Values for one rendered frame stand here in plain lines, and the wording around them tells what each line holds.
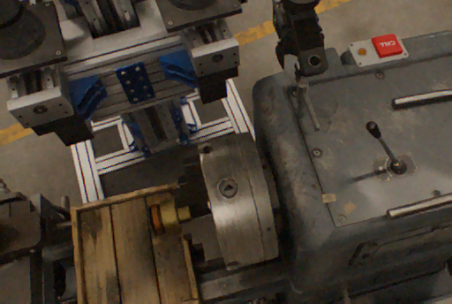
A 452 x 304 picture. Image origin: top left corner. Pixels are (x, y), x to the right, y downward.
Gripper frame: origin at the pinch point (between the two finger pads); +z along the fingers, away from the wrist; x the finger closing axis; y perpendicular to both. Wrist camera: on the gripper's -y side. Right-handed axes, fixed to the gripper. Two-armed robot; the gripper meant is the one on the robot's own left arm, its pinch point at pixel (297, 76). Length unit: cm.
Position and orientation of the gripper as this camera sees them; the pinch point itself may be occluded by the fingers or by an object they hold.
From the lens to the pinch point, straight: 92.4
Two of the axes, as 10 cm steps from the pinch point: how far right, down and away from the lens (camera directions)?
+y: -2.7, -8.6, 4.4
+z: -0.2, 4.6, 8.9
